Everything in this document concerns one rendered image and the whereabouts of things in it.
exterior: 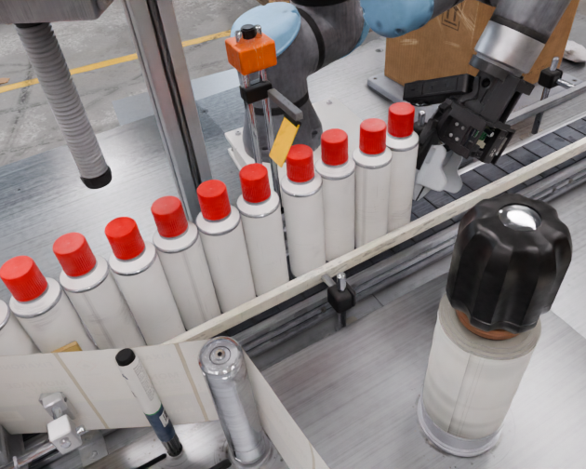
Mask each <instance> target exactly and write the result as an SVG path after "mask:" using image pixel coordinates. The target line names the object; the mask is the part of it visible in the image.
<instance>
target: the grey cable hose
mask: <svg viewBox="0 0 586 469"><path fill-rule="evenodd" d="M13 24H15V26H14V27H15V30H16V31H17V34H18V35H19V38H20V41H21V43H22V45H23V48H24V50H25V51H26V54H27V56H28V59H29V60H30V63H31V65H32V66H33V69H34V72H35V74H36V77H37V78H38V81H39V83H40V86H41V88H42V89H43V91H44V94H45V96H46V98H47V101H48V104H49V105H50V108H51V110H52V113H53V114H54V116H55V119H56V121H57V123H58V125H59V127H60V131H61V132H62V135H63V137H64V139H65V140H66V143H67V145H68V147H69V150H70V152H71V154H72V156H73V160H74V162H75V164H76V165H77V168H78V170H79V172H80V176H79V177H80V179H81V181H82V183H83V184H84V185H85V186H86V187H87V188H88V189H93V190H95V189H100V188H103V187H105V186H107V185H108V184H109V183H110V182H111V181H112V179H113V177H112V171H111V168H110V166H109V165H108V164H106V161H105V158H104V156H103V153H102V151H101V149H100V145H99V143H98V140H97V138H96V136H95V133H94V131H93V128H92V126H91V125H90V121H89V119H88V117H87V113H86V110H85V107H84V105H83V102H82V101H81V98H80V97H79V93H78V91H77V88H76V86H75V83H74V81H73V78H72V76H71V73H70V71H69V67H68V66H67V62H66V61H65V58H64V57H63V53H62V52H61V48H60V44H59V43H58V39H57V38H56V35H55V34H54V30H53V28H52V25H51V23H50V22H35V23H13Z"/></svg>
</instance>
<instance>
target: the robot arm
mask: <svg viewBox="0 0 586 469"><path fill-rule="evenodd" d="M463 1H464V0H290V4H289V3H285V2H274V3H269V4H267V5H266V6H258V7H254V8H252V9H250V10H249V11H247V12H246V13H244V14H243V15H242V16H240V17H239V18H238V19H237V20H236V21H235V23H234V24H233V27H232V29H231V37H234V36H235V34H234V32H235V31H237V30H240V28H241V27H242V26H243V25H245V24H253V25H256V24H258V25H260V26H261V31H262V32H263V33H264V34H266V35H267V36H269V37H270V38H272V40H273V41H274V42H275V51H276V60H277V63H276V65H274V66H272V67H269V68H266V72H267V80H268V81H270V82H271V83H272V86H273V88H275V89H276V90H277V91H278V92H279V93H281V94H282V95H283V96H284V97H286V98H287V99H288V100H289V101H291V102H292V103H293V104H294V105H295V106H297V107H298V108H299V109H300V110H301V111H302V116H303V118H302V119H301V120H300V122H301V126H300V127H299V129H298V131H297V133H296V136H295V138H294V140H293V142H292V144H291V146H292V145H296V144H305V145H308V146H310V147H311V148H312V149H313V151H315V150H316V149H317V148H318V147H319V146H320V145H321V135H322V134H323V127H322V123H321V121H320V119H319V117H318V115H317V113H316V111H315V109H314V108H313V105H312V103H311V101H310V98H309V91H308V84H307V77H308V76H309V75H311V74H314V73H316V72H317V71H319V70H321V69H322V68H324V67H326V66H327V65H328V64H330V63H332V62H334V61H336V60H338V59H342V58H344V57H346V56H348V55H349V54H351V53H352V52H353V51H354V50H355V49H356V48H358V47H359V46H361V45H362V43H363V42H364V41H365V39H366V37H367V34H368V32H369V28H370V29H371V30H372V31H374V32H375V33H376V34H379V35H381V36H383V37H388V38H394V37H398V36H401V35H404V34H407V33H409V32H411V31H414V30H417V29H419V28H421V27H422V26H424V25H425V24H426V23H427V22H428V21H429V20H432V19H433V18H435V17H437V16H438V15H440V14H442V13H444V12H445V11H447V10H449V9H450V8H452V7H454V6H456V5H457V4H459V3H461V2H463ZM477 1H479V2H482V3H484V4H487V5H489V6H492V7H496V9H495V10H494V12H493V14H492V17H491V18H490V20H489V21H488V23H487V25H486V27H485V29H484V31H483V33H482V35H481V36H480V38H479V40H478V42H477V44H476V46H475V48H474V51H475V52H477V54H476V55H474V54H473V56H472V58H471V59H470V61H469V64H470V65H472V66H473V67H474V68H476V69H478V70H480V71H479V72H478V74H477V76H472V75H470V74H458V75H452V76H447V77H441V78H434V79H429V80H418V81H415V82H414V81H413V82H411V83H405V87H404V95H403V101H407V102H410V104H411V105H414V106H418V107H424V106H430V105H431V104H439V103H442V104H440V105H438V108H437V109H436V111H435V113H434V114H433V115H432V117H431V118H429V120H428V122H427V125H426V126H425V128H424V129H423V130H422V131H421V133H420V142H419V149H418V157H417V165H416V174H415V182H414V191H413V200H415V201H416V200H417V201H419V200H420V199H421V198H422V197H423V196H425V195H426V194H427V193H429V192H430V191H431V189H432V190H435V191H437V192H441V191H443V190H445V191H448V192H450V193H453V194H454V193H457V192H458V191H459V190H460V189H461V187H462V180H461V178H460V176H459V173H458V168H459V165H460V163H461V161H462V159H463V157H464V158H465V159H468V157H469V156H470V157H475V158H476V159H478V160H479V161H481V162H482V163H487V164H489V163H490V162H491V163H493V164H495V165H496V164H497V162H498V160H499V158H500V156H501V155H502V153H503V151H504V150H505V148H506V147H507V145H508V143H509V142H510V140H511V138H512V137H513V134H514V133H515V131H516V130H515V129H514V128H512V127H511V125H508V124H505V122H506V121H507V119H508V117H509V116H510V114H511V112H512V110H513V108H514V106H515V105H516V103H517V102H518V101H519V99H520V97H521V96H522V94H523V93H524V94H526V95H528V96H529V95H530V94H531V92H532V90H533V89H534V87H535V85H533V84H530V83H528V82H527V81H525V80H523V79H524V77H523V76H522V74H528V73H529V71H530V69H531V68H532V66H533V64H534V63H535V61H536V59H537V58H538V56H539V54H540V52H541V51H542V50H543V48H544V46H545V45H544V44H546V42H547V41H548V39H549V38H550V36H551V34H552V33H553V30H554V28H555V27H556V25H557V23H558V22H559V20H560V19H561V18H562V16H563V14H564V13H565V11H566V9H567V7H568V5H569V4H570V2H571V0H477ZM270 104H271V112H272V120H273V134H274V140H275V139H276V136H277V134H278V131H279V129H280V127H281V125H282V122H283V120H284V113H285V111H283V110H282V109H281V108H280V107H279V106H278V105H277V104H275V103H274V102H273V101H272V100H271V99H270ZM244 105H245V109H246V102H245V101H244ZM254 109H255V116H256V122H257V129H258V135H259V142H260V154H261V161H262V162H263V163H270V157H269V150H268V142H267V136H266V128H265V121H264V114H263V107H262V100H259V101H257V102H254ZM505 138H507V140H506V141H505V143H504V144H503V146H502V148H501V149H500V151H499V153H498V155H496V152H497V150H498V149H499V147H500V146H501V144H502V142H503V141H504V139H505ZM242 140H243V144H244V148H245V151H246V154H247V155H248V156H250V157H251V158H253V159H254V155H253V149H252V142H251V137H250V130H249V124H248V119H247V112H246V111H245V120H244V127H243V135H242ZM439 141H441V142H443V143H444V144H445V145H443V146H442V145H438V142H439Z"/></svg>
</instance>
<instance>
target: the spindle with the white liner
mask: <svg viewBox="0 0 586 469"><path fill-rule="evenodd" d="M572 253H573V245H572V239H571V234H570V232H569V229H568V227H567V226H566V225H565V224H564V223H563V222H562V221H561V220H560V219H559V218H558V213H557V210H556V209H555V208H553V207H552V206H551V205H549V204H547V203H546V202H544V201H539V200H534V199H530V198H527V197H525V196H523V195H521V194H502V195H500V196H498V197H495V198H487V199H483V200H481V201H479V202H478V203H476V204H475V205H474V206H473V207H472V208H471V209H470V210H469V211H468V212H467V213H466V214H465V215H464V216H463V217H462V219H461V221H460V223H459V229H458V234H457V239H456V242H455V245H454V249H453V254H452V259H451V263H450V268H449V273H448V278H447V282H446V294H445V295H444V296H443V298H442V299H441V301H440V303H439V307H438V315H437V320H436V325H435V328H434V333H433V345H432V348H431V351H430V356H429V362H428V368H427V372H426V376H425V380H424V384H423V385H422V389H421V394H420V399H419V403H418V409H417V413H418V419H419V423H420V427H421V429H422V431H423V433H424V434H425V435H426V436H427V437H428V438H429V439H430V440H431V441H432V442H433V443H434V444H435V446H437V447H438V448H439V449H442V450H444V451H446V452H448V453H451V454H454V455H458V456H464V457H470V456H476V455H480V454H482V453H485V452H487V451H488V450H490V449H491V448H492V447H493V446H494V445H495V444H496V442H497V441H498V439H499V436H500V433H501V428H502V426H503V424H504V422H505V420H506V415H507V412H508V410H509V408H510V405H511V404H512V401H513V397H514V395H515V394H516V392H517V389H518V387H519V384H520V382H521V380H522V377H523V375H524V373H525V371H526V368H527V366H528V364H529V361H530V358H531V356H532V354H533V352H534V349H535V347H536V346H537V344H538V342H539V338H540V335H541V322H540V319H539V317H540V315H543V314H546V313H548V312H549V311H550V310H551V308H552V305H553V302H554V299H555V297H556V295H557V293H558V290H559V288H560V287H561V284H562V282H563V280H564V278H565V275H566V272H567V269H568V267H569V265H570V263H571V260H572Z"/></svg>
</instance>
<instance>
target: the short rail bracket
mask: <svg viewBox="0 0 586 469"><path fill-rule="evenodd" d="M327 301H328V302H329V303H330V305H331V306H332V307H333V308H334V310H335V311H336V312H337V313H338V329H342V328H344V327H346V311H347V310H349V309H351V308H352V307H354V306H355V305H356V292H355V290H354V289H353V288H352V287H351V286H350V285H349V284H348V283H347V281H346V274H345V273H343V272H340V273H338V274H337V284H335V285H333V286H331V287H329V288H328V289H327Z"/></svg>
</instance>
